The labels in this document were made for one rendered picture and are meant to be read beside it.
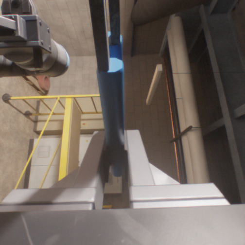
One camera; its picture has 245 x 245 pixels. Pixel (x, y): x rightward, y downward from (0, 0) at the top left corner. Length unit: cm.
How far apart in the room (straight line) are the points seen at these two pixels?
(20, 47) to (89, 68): 495
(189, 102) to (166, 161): 166
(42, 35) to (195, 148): 300
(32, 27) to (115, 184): 359
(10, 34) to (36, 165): 396
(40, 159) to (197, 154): 316
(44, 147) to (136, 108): 240
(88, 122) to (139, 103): 147
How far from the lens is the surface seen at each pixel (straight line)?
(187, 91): 348
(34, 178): 422
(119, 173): 16
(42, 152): 419
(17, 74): 55
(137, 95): 476
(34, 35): 33
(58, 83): 524
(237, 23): 436
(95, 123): 411
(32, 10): 42
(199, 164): 314
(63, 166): 285
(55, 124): 434
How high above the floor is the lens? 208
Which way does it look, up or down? level
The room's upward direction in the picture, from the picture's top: 88 degrees clockwise
